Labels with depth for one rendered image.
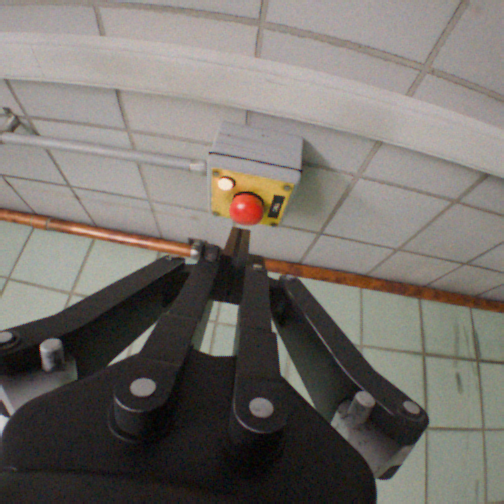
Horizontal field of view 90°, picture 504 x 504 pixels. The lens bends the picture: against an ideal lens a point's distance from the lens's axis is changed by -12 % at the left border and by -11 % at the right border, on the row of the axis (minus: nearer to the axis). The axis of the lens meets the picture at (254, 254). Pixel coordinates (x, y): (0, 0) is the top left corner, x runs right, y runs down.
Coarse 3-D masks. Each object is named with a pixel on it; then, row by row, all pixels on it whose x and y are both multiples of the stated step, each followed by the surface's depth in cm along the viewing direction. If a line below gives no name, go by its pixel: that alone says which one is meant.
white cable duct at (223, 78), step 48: (0, 48) 24; (48, 48) 24; (96, 48) 24; (144, 48) 24; (192, 48) 24; (192, 96) 28; (240, 96) 27; (288, 96) 26; (336, 96) 25; (384, 96) 25; (432, 144) 28; (480, 144) 27
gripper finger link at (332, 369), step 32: (288, 288) 14; (288, 320) 13; (320, 320) 11; (288, 352) 13; (320, 352) 10; (352, 352) 10; (320, 384) 10; (352, 384) 8; (384, 384) 8; (384, 416) 7; (416, 416) 7
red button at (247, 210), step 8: (240, 200) 31; (248, 200) 31; (256, 200) 31; (232, 208) 31; (240, 208) 31; (248, 208) 31; (256, 208) 31; (232, 216) 32; (240, 216) 31; (248, 216) 31; (256, 216) 31; (240, 224) 33; (248, 224) 33
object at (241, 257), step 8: (248, 232) 21; (240, 240) 19; (248, 240) 19; (240, 248) 17; (248, 248) 18; (240, 256) 16; (240, 264) 16; (232, 272) 16; (240, 272) 16; (232, 280) 16; (240, 280) 16; (232, 288) 16; (240, 288) 16; (232, 296) 17
